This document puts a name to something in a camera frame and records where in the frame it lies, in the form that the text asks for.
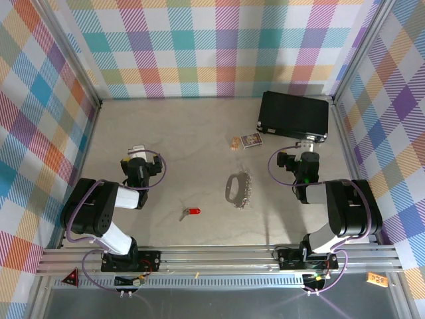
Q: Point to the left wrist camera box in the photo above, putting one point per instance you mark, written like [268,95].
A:
[137,151]

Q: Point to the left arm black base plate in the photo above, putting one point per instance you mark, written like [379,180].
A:
[149,260]

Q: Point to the key with red head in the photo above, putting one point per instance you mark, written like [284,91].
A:
[194,211]

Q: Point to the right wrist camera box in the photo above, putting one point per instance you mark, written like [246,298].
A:
[306,145]

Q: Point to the playing card box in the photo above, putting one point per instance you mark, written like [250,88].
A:
[251,140]

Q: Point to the black hard case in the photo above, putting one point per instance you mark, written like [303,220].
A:
[292,113]

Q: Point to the small orange paper packet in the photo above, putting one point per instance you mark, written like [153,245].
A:
[235,143]

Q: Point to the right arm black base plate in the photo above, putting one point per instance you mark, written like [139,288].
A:
[289,260]

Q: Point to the red triangle sign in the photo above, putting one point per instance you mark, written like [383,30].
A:
[70,278]

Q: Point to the small power connector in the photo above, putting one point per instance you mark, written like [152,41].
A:
[315,277]
[139,281]

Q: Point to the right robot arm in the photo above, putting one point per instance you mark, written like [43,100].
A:
[352,212]

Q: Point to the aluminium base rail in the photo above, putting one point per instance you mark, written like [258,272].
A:
[216,256]

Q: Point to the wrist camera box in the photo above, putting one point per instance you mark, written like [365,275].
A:
[306,145]
[137,151]

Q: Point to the orange tag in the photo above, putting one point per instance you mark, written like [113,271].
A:
[376,279]

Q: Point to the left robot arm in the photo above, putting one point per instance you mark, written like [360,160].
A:
[86,206]

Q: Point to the aluminium frame post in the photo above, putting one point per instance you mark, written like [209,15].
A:
[360,50]
[73,50]

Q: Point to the aluminium side rail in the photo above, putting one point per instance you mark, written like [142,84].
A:
[87,149]
[353,166]

